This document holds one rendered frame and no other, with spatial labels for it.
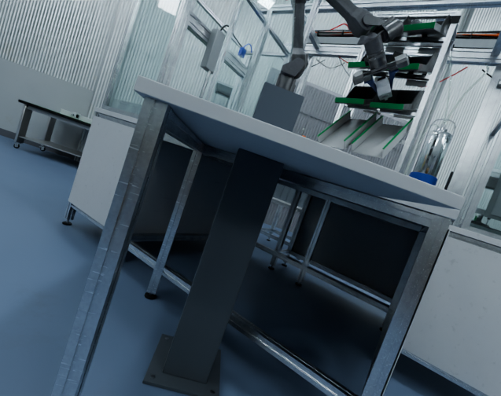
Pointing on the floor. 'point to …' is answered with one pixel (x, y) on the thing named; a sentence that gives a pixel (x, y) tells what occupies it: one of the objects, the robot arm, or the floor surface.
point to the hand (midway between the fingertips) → (382, 82)
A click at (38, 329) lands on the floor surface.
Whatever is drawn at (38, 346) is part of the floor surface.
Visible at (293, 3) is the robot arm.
